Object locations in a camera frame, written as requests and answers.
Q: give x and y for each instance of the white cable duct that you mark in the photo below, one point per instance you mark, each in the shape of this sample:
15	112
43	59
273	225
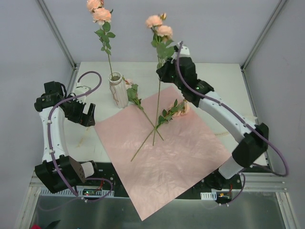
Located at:
82	192
215	195

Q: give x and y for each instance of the red object at bottom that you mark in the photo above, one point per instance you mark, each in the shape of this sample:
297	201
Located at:
35	227

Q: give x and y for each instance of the left aluminium frame post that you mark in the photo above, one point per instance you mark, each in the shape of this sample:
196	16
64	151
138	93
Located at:
56	32

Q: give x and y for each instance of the white ribbed ceramic vase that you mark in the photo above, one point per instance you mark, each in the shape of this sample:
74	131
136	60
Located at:
118	89

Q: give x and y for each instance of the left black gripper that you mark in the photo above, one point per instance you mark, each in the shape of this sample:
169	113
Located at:
79	114

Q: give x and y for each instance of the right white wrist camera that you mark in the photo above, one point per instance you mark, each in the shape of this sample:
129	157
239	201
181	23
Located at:
181	52

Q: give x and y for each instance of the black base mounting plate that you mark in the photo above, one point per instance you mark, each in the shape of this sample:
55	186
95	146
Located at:
102	181

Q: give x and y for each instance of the left white cable duct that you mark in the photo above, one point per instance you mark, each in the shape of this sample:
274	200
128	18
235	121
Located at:
82	192

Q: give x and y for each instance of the right white cable duct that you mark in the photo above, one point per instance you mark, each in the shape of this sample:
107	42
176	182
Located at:
215	195

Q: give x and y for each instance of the aluminium extrusion rail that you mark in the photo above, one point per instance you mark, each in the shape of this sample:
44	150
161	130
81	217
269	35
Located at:
264	182

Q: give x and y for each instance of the single pink rose stem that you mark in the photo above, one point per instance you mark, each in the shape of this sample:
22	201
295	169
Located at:
102	17

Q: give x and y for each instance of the purple wrapping paper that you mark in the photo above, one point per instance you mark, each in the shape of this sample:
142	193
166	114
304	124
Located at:
156	168

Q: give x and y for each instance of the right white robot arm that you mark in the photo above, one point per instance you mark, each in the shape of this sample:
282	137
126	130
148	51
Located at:
249	136

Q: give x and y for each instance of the pink flowers with green leaves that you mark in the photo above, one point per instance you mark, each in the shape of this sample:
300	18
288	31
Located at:
162	37

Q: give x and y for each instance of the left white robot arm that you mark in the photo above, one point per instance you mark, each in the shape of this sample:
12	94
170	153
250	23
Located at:
58	170

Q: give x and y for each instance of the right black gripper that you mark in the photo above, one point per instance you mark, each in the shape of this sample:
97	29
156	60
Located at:
165	72

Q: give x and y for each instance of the right aluminium frame post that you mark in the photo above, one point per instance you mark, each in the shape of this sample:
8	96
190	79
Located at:
267	27

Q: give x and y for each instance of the aluminium frame post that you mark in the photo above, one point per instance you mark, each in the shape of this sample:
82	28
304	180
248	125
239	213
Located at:
56	32
267	27

